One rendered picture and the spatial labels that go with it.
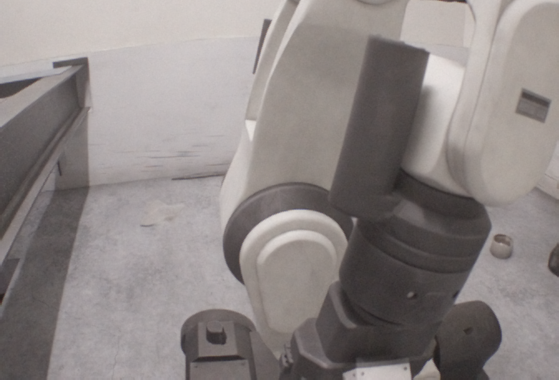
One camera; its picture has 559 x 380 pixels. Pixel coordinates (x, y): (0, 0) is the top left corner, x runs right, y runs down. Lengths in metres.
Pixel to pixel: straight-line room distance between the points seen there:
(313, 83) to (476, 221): 0.21
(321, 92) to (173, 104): 1.69
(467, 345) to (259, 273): 0.47
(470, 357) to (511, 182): 0.58
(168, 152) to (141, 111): 0.27
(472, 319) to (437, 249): 0.55
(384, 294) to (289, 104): 0.21
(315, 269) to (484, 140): 0.26
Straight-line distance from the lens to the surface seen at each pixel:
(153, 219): 1.72
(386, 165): 0.20
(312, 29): 0.34
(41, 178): 1.25
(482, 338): 0.76
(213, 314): 0.93
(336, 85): 0.38
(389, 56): 0.19
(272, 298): 0.41
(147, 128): 2.06
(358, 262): 0.24
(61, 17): 2.10
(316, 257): 0.39
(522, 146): 0.20
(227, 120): 2.09
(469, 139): 0.18
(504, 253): 1.63
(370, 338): 0.27
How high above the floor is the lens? 0.85
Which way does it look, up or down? 23 degrees down
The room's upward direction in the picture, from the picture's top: 1 degrees clockwise
